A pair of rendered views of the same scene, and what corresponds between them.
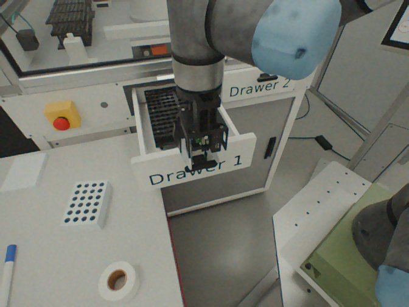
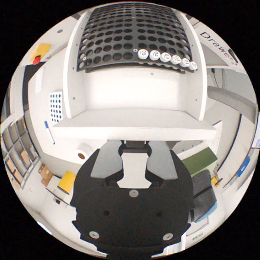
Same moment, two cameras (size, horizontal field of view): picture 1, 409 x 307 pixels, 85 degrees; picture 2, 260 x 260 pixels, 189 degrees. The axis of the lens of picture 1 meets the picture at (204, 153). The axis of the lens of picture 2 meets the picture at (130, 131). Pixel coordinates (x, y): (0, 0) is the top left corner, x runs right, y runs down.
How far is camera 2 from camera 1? 0.48 m
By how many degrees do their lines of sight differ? 70
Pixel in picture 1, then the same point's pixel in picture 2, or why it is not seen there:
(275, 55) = not seen: outside the picture
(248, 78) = (221, 41)
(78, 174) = (54, 78)
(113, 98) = (65, 25)
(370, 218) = (197, 185)
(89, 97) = (47, 35)
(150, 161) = (69, 135)
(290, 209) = (187, 142)
